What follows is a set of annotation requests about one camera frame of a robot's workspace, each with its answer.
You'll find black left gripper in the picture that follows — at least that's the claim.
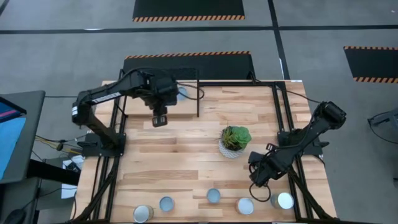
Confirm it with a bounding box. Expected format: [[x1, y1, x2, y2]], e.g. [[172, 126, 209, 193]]
[[141, 73, 180, 128]]

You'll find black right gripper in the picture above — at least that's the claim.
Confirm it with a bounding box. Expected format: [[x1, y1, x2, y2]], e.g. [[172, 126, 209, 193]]
[[248, 151, 285, 189]]

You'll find short yellow pineapple rings can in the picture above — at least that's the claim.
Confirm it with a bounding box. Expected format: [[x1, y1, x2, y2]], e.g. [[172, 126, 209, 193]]
[[234, 197, 255, 216]]

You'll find tall orange beans can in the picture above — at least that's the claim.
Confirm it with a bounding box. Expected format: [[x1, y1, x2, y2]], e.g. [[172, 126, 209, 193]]
[[269, 192, 295, 210]]

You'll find green peach-print can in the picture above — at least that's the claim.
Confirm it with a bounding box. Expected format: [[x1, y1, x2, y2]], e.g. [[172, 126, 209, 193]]
[[206, 187, 222, 205]]

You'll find blue tomatoes can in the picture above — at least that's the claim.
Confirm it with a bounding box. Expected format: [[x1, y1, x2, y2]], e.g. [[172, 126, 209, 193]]
[[159, 195, 175, 213]]

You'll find tall green peas can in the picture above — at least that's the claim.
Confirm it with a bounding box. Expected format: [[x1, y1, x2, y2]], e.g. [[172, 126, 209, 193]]
[[132, 204, 155, 224]]

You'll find white triangle-pattern plant pot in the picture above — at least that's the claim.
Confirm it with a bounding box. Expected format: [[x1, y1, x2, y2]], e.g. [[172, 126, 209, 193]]
[[218, 138, 246, 159]]

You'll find dark green spiky succulent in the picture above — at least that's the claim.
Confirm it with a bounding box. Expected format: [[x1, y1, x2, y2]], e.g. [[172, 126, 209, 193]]
[[224, 136, 240, 152]]

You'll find light green rosette succulent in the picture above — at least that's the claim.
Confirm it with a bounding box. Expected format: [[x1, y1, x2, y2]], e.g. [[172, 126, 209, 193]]
[[231, 126, 252, 150]]

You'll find thin-leaved grassy air plant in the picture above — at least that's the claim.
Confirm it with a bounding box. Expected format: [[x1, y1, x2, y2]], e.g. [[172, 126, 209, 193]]
[[219, 122, 237, 147]]

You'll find black hazard-striped floor mat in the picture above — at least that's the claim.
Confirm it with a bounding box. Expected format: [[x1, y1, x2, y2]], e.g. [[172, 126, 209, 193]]
[[343, 45, 398, 84], [123, 50, 256, 82], [132, 0, 246, 22]]

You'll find white paper sheet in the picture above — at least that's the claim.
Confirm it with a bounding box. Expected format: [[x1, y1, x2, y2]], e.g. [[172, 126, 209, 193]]
[[62, 154, 85, 172], [60, 183, 78, 200]]

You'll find black desk bar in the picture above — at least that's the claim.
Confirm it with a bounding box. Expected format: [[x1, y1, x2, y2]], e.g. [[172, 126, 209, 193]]
[[27, 158, 81, 187]]

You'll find computer monitor with blue screen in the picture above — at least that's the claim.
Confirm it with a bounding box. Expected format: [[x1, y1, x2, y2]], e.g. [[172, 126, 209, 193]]
[[0, 90, 47, 185]]

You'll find black computer mouse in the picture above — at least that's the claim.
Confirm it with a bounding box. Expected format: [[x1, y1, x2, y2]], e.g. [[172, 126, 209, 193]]
[[2, 208, 27, 224]]

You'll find black looped right gripper cable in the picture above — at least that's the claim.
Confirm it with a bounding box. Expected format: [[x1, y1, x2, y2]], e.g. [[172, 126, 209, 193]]
[[248, 182, 272, 203]]

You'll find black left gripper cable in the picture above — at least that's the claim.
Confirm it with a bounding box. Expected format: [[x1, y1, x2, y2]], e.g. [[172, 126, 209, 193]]
[[175, 81, 205, 101]]

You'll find black aluminium rig frame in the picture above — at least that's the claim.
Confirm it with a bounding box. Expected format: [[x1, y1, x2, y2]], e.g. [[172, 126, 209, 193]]
[[71, 79, 338, 223]]

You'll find black cable to right arm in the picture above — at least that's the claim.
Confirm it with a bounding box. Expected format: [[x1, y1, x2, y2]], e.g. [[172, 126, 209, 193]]
[[284, 88, 323, 105]]

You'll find yellow and black cable bundle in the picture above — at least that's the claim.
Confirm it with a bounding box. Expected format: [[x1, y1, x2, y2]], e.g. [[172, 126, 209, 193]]
[[30, 133, 91, 156]]

